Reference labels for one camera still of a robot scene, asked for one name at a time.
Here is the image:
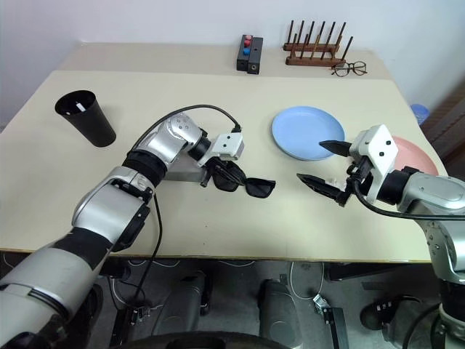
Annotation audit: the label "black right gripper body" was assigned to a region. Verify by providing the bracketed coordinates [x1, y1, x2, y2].
[335, 151, 376, 209]

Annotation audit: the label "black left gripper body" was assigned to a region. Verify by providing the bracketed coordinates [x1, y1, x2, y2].
[201, 157, 235, 189]

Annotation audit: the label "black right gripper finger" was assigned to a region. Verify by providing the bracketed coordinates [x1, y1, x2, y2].
[296, 172, 347, 201]
[318, 139, 352, 159]

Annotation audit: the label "black sunglasses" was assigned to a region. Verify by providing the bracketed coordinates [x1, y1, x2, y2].
[211, 162, 278, 199]

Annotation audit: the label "grey glasses case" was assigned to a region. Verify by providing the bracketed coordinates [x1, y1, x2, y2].
[164, 151, 207, 183]

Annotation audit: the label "light blue plate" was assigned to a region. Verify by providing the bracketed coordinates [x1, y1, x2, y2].
[271, 105, 346, 162]

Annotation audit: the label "pink plate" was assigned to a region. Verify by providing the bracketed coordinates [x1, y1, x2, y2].
[389, 135, 439, 176]

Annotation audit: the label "blue bottle cap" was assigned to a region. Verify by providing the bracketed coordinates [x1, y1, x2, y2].
[410, 103, 431, 125]

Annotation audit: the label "wooden peg rack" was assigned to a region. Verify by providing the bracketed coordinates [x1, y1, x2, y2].
[283, 19, 355, 68]

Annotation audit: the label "brown wooden furniture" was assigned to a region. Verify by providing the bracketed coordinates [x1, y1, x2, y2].
[422, 71, 465, 161]

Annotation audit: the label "black box with round buttons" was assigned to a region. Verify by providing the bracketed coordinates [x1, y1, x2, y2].
[235, 34, 254, 72]

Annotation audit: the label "dark rounded grey shape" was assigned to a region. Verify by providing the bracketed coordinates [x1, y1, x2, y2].
[158, 271, 214, 329]
[257, 278, 303, 347]

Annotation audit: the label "plain black box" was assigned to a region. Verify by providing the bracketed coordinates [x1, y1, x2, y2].
[246, 36, 264, 76]

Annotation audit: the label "black plastic cup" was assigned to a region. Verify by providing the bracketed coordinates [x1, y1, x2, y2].
[54, 89, 117, 149]

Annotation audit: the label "black metal bar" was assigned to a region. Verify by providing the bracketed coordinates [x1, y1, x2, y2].
[322, 307, 350, 349]

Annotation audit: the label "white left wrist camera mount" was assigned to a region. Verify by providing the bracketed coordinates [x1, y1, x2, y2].
[197, 132, 246, 169]

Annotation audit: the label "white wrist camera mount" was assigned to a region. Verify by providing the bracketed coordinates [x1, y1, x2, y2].
[197, 132, 246, 169]
[349, 124, 400, 201]

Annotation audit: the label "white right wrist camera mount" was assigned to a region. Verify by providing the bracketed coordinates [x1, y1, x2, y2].
[349, 124, 400, 201]

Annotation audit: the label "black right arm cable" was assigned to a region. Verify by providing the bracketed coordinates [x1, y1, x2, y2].
[352, 180, 465, 222]

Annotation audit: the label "thin black frame eyeglasses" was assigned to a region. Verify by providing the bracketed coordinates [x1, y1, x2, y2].
[331, 60, 368, 79]

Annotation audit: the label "white cable loop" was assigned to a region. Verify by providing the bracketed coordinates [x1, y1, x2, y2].
[288, 260, 326, 299]

